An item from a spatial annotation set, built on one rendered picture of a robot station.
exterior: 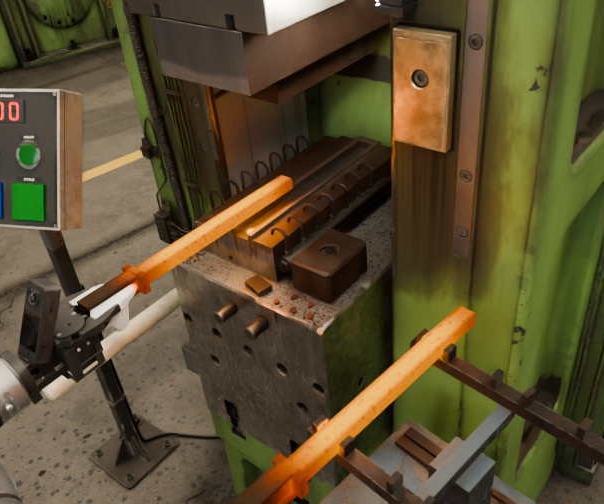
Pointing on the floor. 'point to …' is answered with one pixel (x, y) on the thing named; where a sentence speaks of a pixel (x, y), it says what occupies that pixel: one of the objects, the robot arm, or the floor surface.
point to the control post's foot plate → (121, 465)
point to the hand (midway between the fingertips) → (124, 283)
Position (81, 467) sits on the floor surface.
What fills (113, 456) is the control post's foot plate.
